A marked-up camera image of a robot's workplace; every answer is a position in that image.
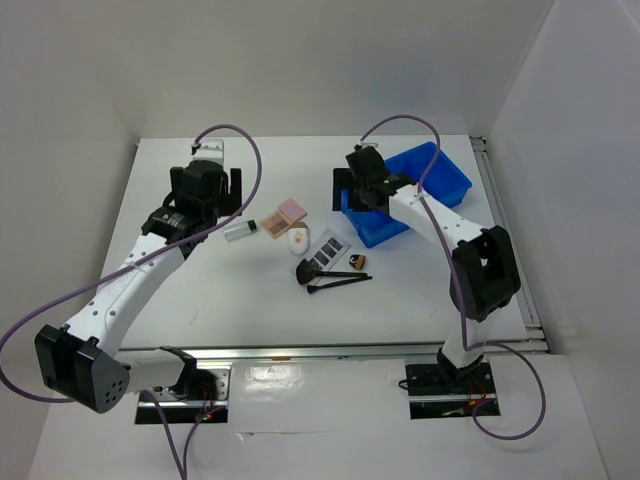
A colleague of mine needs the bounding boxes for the clear bottle black cap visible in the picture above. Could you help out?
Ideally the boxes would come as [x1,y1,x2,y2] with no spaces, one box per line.
[223,220,257,242]

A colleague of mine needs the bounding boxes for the pink compact case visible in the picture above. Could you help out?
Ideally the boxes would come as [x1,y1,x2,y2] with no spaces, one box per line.
[277,198,307,223]

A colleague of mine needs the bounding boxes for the small black gold item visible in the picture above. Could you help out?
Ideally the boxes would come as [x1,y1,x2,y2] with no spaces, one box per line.
[348,254,366,271]

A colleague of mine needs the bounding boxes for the clear sheet black swatches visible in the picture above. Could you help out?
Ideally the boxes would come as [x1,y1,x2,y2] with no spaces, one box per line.
[290,229,351,274]

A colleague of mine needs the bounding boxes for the white oval makeup container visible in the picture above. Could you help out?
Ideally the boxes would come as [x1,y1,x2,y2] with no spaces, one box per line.
[287,222,310,256]

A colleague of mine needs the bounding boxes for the black fan makeup brush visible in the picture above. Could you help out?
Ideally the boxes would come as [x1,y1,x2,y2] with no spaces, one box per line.
[295,259,367,285]

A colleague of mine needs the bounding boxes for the thin black makeup brush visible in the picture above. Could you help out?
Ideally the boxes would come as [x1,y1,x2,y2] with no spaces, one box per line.
[306,275,373,294]

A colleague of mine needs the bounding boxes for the brown eyeshadow palette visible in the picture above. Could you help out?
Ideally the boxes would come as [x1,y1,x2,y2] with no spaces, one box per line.
[261,211,292,239]

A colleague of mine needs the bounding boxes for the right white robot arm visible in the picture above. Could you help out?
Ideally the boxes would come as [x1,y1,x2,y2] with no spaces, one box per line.
[332,145,521,392]

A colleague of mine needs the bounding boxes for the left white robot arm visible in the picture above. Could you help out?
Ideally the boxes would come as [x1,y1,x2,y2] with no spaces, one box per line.
[35,160,242,413]

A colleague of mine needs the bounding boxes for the blue plastic organizer bin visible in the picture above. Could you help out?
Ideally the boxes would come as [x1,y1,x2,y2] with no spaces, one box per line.
[340,142,472,248]

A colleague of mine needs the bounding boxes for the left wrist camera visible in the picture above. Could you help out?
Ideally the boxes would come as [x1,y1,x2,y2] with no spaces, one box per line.
[192,139,224,166]

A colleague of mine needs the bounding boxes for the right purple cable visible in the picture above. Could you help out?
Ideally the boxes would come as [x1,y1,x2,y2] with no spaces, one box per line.
[358,114,549,441]

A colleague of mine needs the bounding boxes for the aluminium rail front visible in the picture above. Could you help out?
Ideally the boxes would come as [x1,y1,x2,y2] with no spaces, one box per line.
[117,340,544,365]

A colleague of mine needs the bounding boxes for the aluminium rail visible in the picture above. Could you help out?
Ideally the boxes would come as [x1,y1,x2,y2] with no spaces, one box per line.
[469,136,550,354]
[117,340,544,365]

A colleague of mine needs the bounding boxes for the aluminium rail right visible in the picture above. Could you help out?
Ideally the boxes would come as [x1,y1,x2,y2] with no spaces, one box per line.
[469,136,550,354]

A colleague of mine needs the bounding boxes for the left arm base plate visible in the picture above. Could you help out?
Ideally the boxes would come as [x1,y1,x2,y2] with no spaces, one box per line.
[134,362,231,425]

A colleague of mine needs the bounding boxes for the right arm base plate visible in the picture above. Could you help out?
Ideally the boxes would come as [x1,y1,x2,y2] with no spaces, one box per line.
[397,362,501,420]

